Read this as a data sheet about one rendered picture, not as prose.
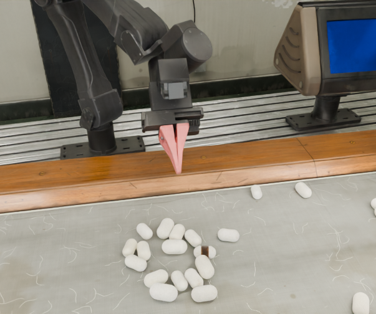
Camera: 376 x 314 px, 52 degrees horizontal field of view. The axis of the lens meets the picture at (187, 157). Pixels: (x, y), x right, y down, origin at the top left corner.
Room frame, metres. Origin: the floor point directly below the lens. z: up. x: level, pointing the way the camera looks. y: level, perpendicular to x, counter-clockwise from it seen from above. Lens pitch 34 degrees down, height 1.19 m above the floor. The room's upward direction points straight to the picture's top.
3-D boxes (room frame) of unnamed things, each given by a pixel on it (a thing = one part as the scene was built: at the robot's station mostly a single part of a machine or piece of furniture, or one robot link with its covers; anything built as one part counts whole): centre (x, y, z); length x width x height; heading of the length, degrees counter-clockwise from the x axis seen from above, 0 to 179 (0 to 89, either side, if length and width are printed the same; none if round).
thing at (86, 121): (0.79, 0.20, 0.77); 0.09 x 0.06 x 0.06; 139
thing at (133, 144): (0.79, 0.21, 0.71); 0.20 x 0.07 x 0.08; 105
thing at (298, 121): (0.94, -0.37, 0.71); 0.20 x 0.07 x 0.08; 105
